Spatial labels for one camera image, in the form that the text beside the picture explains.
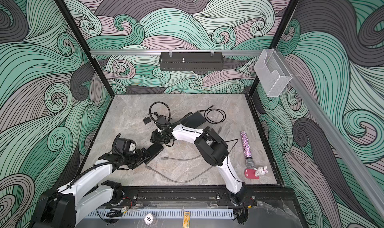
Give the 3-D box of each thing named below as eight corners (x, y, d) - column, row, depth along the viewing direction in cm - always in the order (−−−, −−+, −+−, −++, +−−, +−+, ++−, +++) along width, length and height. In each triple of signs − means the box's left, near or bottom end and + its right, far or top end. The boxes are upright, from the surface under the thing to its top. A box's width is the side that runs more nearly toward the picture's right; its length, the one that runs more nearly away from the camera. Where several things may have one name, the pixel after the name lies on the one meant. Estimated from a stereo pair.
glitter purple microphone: (246, 168, 84) (248, 166, 82) (238, 133, 99) (240, 130, 97) (253, 168, 84) (255, 167, 82) (244, 133, 99) (246, 130, 97)
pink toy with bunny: (244, 178, 81) (250, 173, 75) (243, 169, 84) (248, 164, 77) (262, 179, 81) (269, 174, 74) (260, 171, 84) (266, 165, 77)
